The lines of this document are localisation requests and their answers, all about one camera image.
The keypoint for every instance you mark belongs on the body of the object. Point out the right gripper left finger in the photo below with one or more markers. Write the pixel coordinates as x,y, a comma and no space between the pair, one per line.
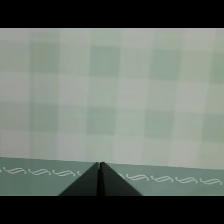
87,183

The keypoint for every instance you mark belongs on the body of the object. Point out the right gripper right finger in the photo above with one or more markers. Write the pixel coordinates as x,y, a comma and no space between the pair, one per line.
115,183

